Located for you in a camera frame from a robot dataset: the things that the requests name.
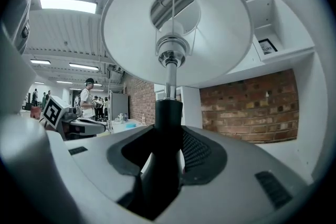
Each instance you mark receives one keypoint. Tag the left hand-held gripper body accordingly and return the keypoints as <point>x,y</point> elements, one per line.
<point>53,112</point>

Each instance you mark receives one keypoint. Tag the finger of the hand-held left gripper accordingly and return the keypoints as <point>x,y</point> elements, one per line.
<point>95,128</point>

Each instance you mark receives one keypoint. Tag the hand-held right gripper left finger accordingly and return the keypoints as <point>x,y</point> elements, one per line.
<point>105,154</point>

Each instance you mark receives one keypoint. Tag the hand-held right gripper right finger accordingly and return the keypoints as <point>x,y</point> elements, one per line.
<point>236,178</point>

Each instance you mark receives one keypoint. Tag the white table lamp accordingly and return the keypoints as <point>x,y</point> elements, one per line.
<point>131,34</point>

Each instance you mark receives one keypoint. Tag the small white side table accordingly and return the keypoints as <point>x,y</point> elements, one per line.
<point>123,129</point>

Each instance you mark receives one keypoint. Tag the blue cap bottle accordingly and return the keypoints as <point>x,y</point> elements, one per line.
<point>125,117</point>

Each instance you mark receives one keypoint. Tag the narrow ceiling light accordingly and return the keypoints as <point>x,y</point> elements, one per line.
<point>64,82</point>
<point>40,62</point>
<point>83,66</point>

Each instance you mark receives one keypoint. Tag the grey metal cabinet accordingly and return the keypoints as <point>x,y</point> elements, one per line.
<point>119,106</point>

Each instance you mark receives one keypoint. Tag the blue cloth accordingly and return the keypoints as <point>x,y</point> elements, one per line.
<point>130,125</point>

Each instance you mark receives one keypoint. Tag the small white bottle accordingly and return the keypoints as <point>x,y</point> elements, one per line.
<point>143,118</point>

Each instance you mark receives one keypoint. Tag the person's grey shirt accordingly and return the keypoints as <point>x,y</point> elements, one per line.
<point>15,60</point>

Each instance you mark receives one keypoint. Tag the large rectangular ceiling light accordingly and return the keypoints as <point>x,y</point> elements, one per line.
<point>68,5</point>

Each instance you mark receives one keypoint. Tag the black framed picture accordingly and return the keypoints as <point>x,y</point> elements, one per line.
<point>267,46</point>

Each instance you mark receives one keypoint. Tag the white hutch shelf unit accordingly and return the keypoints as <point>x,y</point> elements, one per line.
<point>288,21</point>

